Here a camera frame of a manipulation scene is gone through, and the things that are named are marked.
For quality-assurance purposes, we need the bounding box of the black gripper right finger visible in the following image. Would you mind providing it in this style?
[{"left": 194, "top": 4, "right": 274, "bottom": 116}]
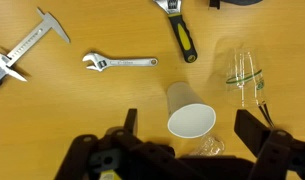
[{"left": 233, "top": 109, "right": 305, "bottom": 180}]

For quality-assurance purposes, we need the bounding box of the small silver adjustable wrench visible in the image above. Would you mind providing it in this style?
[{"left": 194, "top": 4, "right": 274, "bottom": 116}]
[{"left": 81, "top": 52, "right": 159, "bottom": 73}]

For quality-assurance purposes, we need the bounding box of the black tape roll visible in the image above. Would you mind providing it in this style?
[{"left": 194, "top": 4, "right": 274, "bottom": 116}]
[{"left": 208, "top": 0, "right": 265, "bottom": 10}]

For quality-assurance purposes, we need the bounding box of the white paper cup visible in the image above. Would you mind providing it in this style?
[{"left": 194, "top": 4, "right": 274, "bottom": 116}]
[{"left": 166, "top": 81, "right": 217, "bottom": 140}]

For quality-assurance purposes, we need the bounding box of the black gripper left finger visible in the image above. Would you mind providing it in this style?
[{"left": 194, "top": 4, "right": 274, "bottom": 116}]
[{"left": 54, "top": 108, "right": 200, "bottom": 180}]

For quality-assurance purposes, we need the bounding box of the silver vernier caliper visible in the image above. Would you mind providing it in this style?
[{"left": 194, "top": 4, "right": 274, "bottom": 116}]
[{"left": 0, "top": 7, "right": 71, "bottom": 93}]

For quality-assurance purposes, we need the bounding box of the black yellow handled wrench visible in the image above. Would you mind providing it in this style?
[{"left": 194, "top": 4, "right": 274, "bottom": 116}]
[{"left": 152, "top": 0, "right": 199, "bottom": 64}]

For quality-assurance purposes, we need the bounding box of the clear plastic bottle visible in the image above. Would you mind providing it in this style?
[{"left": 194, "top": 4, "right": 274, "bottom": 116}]
[{"left": 188, "top": 133, "right": 226, "bottom": 158}]

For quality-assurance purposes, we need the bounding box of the transparent plastic cup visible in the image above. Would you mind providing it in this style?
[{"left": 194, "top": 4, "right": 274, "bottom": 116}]
[{"left": 213, "top": 38, "right": 270, "bottom": 109}]

